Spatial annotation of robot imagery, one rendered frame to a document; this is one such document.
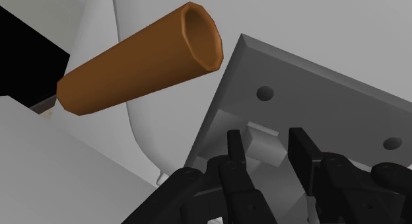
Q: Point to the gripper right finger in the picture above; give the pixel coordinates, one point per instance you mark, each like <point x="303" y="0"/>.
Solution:
<point x="341" y="184"/>

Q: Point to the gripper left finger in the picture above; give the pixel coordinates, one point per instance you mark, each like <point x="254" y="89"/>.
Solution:
<point x="238" y="191"/>

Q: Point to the brown cylindrical cup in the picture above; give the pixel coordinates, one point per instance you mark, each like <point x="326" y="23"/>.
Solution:
<point x="141" y="65"/>

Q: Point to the white toilet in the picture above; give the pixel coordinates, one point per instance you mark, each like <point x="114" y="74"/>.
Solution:
<point x="48" y="168"/>

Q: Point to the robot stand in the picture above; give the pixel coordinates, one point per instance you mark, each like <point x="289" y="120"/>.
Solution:
<point x="25" y="55"/>

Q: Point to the small white block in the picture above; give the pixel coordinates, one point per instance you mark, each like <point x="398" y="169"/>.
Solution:
<point x="265" y="144"/>

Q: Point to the grey slab with round holes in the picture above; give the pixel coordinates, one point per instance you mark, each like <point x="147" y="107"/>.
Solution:
<point x="309" y="97"/>

